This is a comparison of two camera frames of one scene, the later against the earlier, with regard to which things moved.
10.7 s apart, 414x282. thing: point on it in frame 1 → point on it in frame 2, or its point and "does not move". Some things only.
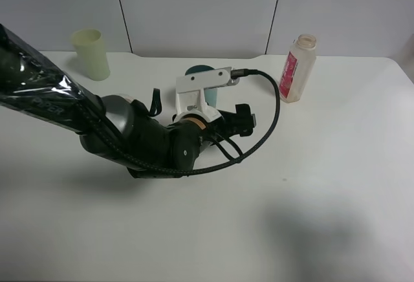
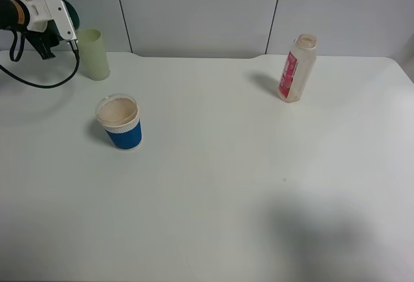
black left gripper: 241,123 → 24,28
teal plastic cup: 211,94 → 72,13
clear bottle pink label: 297,68 does not move
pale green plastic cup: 90,48 does not move
